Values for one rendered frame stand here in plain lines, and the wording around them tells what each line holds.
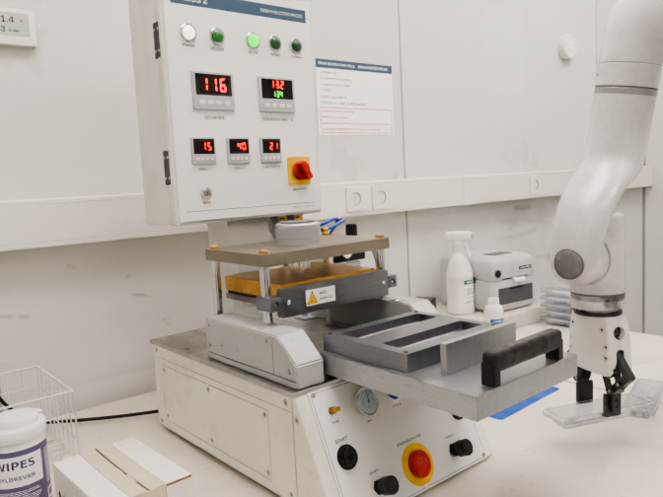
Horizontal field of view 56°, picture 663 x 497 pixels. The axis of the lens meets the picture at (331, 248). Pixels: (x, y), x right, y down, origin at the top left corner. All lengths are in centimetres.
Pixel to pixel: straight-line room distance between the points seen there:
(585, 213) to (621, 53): 24
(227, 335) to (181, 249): 56
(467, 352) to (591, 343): 34
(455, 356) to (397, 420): 21
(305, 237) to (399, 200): 88
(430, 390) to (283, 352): 23
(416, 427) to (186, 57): 72
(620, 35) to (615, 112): 11
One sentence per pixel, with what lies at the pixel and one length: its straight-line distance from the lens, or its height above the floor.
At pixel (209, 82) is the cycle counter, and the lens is 115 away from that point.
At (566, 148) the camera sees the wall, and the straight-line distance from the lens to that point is 276.
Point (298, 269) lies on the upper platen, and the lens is 108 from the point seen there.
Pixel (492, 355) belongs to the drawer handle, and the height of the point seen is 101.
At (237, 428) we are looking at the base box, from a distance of 103.
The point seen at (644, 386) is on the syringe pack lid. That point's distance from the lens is 143.
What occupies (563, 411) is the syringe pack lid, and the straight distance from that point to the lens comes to 113.
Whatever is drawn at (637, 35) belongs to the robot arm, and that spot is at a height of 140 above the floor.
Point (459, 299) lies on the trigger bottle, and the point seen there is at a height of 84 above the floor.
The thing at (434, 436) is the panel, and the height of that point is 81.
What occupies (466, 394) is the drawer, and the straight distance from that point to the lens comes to 73.
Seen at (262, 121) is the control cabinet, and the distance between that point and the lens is 121.
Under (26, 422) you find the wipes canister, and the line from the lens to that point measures 102.
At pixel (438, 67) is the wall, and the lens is 215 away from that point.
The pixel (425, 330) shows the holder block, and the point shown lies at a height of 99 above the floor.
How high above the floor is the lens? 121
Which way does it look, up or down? 6 degrees down
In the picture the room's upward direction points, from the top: 3 degrees counter-clockwise
